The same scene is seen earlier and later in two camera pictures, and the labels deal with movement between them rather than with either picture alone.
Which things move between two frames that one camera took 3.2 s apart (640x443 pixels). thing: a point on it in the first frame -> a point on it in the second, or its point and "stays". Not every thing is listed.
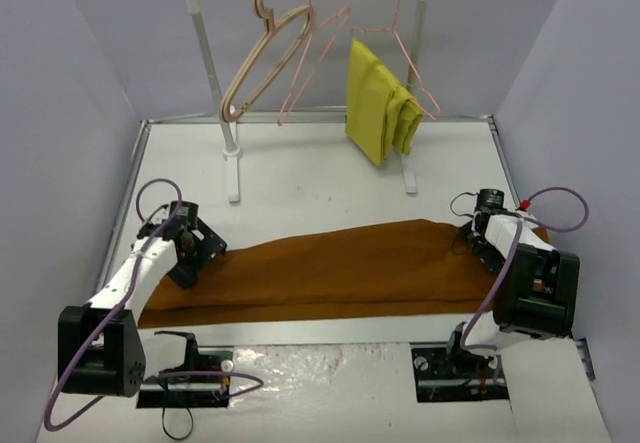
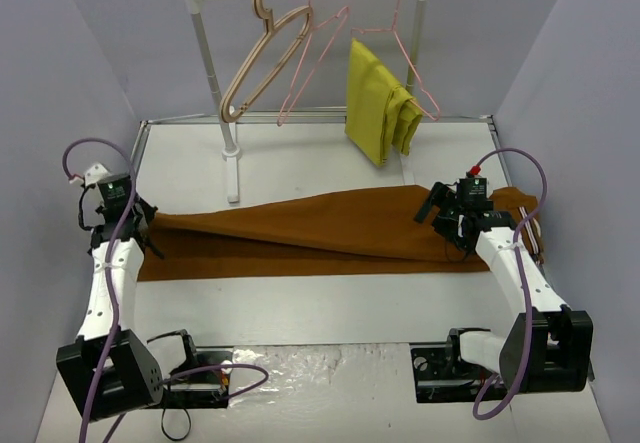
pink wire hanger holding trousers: (394, 29) stays
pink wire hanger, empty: (345, 11) stays
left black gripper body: (201, 255) -> (142, 211)
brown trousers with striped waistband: (400, 268) -> (401, 226)
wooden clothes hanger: (271, 25) stays
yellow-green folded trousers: (381, 110) stays
